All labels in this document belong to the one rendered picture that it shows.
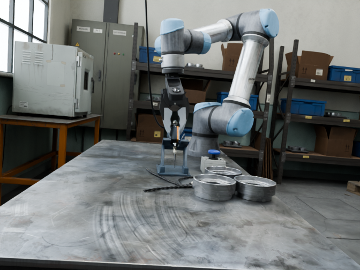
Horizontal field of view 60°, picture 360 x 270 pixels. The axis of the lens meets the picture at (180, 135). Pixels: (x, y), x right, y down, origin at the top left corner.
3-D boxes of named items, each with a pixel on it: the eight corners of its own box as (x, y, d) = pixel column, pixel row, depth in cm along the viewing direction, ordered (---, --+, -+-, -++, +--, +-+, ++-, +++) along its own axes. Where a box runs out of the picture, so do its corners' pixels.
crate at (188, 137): (203, 142, 472) (205, 128, 469) (205, 146, 434) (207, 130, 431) (169, 140, 471) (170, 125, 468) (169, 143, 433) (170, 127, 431)
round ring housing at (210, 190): (240, 195, 79) (241, 179, 79) (224, 205, 70) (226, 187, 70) (203, 186, 84) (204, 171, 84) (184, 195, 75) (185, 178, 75)
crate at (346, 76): (347, 85, 478) (349, 71, 476) (365, 84, 440) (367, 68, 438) (315, 82, 472) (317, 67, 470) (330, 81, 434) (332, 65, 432)
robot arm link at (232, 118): (221, 137, 135) (255, 21, 140) (250, 142, 124) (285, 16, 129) (204, 129, 127) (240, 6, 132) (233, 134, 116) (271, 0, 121)
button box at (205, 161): (224, 175, 100) (226, 160, 100) (202, 173, 100) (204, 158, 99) (219, 170, 108) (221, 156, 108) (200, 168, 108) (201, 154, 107)
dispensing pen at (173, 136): (170, 164, 93) (171, 116, 101) (169, 169, 97) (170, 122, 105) (178, 164, 94) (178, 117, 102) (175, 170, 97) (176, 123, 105)
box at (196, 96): (209, 106, 426) (212, 78, 422) (172, 103, 422) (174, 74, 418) (205, 106, 468) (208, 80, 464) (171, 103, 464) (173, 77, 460)
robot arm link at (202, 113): (204, 130, 145) (207, 102, 144) (227, 135, 135) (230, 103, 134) (186, 130, 137) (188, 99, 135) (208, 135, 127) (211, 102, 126)
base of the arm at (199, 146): (185, 150, 145) (186, 129, 144) (217, 153, 146) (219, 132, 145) (187, 156, 130) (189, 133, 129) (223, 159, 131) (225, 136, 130)
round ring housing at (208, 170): (211, 177, 96) (213, 164, 96) (245, 184, 91) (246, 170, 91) (197, 184, 87) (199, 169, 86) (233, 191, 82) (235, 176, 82)
